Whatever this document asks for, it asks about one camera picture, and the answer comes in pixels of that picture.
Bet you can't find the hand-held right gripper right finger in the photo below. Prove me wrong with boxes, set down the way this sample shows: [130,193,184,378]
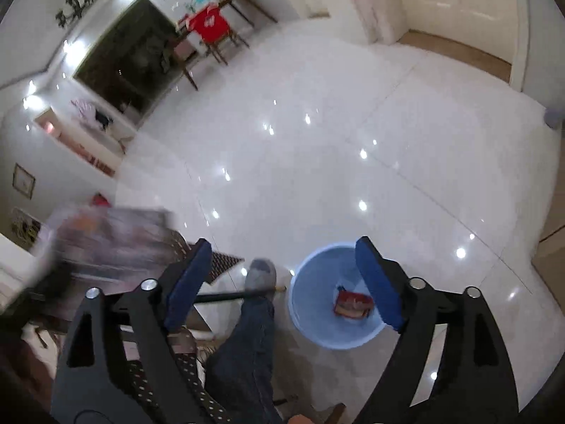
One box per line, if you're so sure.
[355,236,520,424]

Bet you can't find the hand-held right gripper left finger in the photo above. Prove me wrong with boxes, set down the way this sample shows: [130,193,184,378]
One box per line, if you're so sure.
[50,237,234,424]

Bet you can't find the red snack packet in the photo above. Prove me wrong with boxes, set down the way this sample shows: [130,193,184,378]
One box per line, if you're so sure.
[334,286,374,319]

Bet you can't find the light blue plastic bin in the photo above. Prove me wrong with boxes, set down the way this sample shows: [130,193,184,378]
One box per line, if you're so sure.
[289,244,389,351]

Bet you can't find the printed paper packet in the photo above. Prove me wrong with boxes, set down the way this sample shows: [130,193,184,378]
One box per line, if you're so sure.
[30,205,177,277]

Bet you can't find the black metal rod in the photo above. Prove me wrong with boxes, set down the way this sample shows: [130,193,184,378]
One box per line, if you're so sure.
[194,286,287,305]

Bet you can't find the grey slipper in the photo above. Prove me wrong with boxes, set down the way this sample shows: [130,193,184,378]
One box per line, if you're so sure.
[244,258,278,298]

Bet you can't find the person's leg in jeans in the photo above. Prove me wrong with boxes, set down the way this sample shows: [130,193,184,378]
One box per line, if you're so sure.
[205,294,283,424]

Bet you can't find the hanging clothes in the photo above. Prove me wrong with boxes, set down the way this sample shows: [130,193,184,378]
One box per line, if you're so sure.
[71,98,113,131]

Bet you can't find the dark glass sliding door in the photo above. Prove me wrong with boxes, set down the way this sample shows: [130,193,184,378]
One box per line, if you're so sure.
[73,0,186,118]

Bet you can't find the chair with red cover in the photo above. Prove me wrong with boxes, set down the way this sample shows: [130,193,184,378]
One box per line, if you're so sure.
[189,5,250,66]

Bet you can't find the wooden dining table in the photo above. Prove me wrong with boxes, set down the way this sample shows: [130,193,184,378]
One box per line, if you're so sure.
[170,0,280,92]

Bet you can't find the white panel door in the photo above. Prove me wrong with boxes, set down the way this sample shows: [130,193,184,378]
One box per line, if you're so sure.
[391,0,524,65]

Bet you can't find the black chandelier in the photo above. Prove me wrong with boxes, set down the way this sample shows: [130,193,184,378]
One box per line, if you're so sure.
[55,0,96,28]

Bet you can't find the cluttered wall shelf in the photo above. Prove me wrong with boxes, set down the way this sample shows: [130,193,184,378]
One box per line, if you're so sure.
[9,207,42,246]

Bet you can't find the small framed wall picture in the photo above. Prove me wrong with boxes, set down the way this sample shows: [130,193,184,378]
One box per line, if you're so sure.
[12,163,37,198]

